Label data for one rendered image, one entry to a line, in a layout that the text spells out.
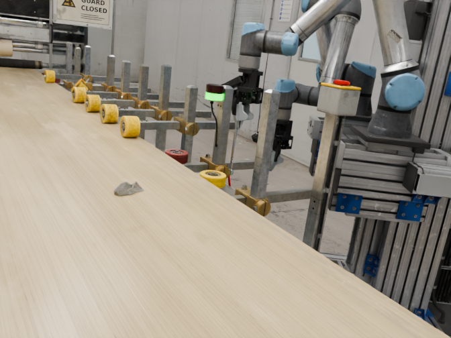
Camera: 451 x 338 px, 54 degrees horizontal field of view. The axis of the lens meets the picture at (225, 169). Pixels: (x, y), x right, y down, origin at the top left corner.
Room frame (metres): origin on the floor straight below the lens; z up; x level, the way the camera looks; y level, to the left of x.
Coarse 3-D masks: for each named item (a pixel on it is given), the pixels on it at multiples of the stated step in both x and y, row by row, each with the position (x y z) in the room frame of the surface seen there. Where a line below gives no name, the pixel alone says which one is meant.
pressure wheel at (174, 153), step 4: (168, 152) 1.44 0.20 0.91; (172, 152) 1.46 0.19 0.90; (176, 152) 1.46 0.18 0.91; (180, 152) 1.47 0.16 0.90; (184, 152) 1.47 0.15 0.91; (172, 156) 1.43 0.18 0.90; (176, 156) 1.43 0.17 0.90; (180, 156) 1.43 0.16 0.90; (184, 156) 1.44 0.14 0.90; (180, 160) 1.43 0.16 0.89; (184, 160) 1.44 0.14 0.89
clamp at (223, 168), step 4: (204, 156) 1.58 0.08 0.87; (200, 160) 1.57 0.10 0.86; (204, 160) 1.55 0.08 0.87; (208, 160) 1.53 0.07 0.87; (208, 164) 1.52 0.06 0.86; (212, 164) 1.50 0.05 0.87; (220, 164) 1.50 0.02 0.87; (224, 164) 1.51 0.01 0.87; (208, 168) 1.52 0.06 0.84; (212, 168) 1.50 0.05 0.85; (216, 168) 1.48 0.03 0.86; (220, 168) 1.47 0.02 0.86; (224, 168) 1.48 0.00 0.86; (228, 168) 1.49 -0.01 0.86; (224, 172) 1.48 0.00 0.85; (228, 172) 1.49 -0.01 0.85
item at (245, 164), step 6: (192, 162) 1.52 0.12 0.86; (198, 162) 1.53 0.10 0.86; (204, 162) 1.54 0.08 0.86; (228, 162) 1.58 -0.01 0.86; (234, 162) 1.59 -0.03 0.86; (240, 162) 1.60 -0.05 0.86; (246, 162) 1.62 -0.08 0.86; (252, 162) 1.63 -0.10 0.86; (270, 162) 1.68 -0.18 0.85; (192, 168) 1.49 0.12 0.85; (198, 168) 1.50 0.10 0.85; (204, 168) 1.51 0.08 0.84; (234, 168) 1.59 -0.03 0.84; (240, 168) 1.60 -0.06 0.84; (246, 168) 1.62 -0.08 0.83; (252, 168) 1.63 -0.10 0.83
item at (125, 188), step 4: (120, 184) 1.03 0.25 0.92; (124, 184) 1.03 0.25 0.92; (128, 184) 1.04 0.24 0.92; (132, 184) 1.05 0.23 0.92; (136, 184) 1.05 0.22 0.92; (116, 188) 1.02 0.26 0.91; (120, 188) 1.01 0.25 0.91; (124, 188) 1.03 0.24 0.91; (128, 188) 1.04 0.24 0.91; (132, 188) 1.04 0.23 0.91; (136, 188) 1.04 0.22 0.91; (140, 188) 1.06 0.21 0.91; (116, 192) 1.01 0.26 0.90; (120, 192) 1.00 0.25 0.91; (124, 192) 1.01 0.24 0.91; (128, 192) 1.01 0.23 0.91; (132, 192) 1.02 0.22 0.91
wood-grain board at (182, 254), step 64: (0, 128) 1.52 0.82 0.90; (64, 128) 1.64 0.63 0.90; (0, 192) 0.93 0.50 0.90; (64, 192) 0.98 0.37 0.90; (192, 192) 1.09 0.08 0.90; (0, 256) 0.66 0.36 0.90; (64, 256) 0.68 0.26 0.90; (128, 256) 0.71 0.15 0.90; (192, 256) 0.74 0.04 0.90; (256, 256) 0.77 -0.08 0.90; (320, 256) 0.80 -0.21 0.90; (0, 320) 0.50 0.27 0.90; (64, 320) 0.51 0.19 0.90; (128, 320) 0.53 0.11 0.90; (192, 320) 0.55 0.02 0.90; (256, 320) 0.56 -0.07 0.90; (320, 320) 0.58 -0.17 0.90; (384, 320) 0.60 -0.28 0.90
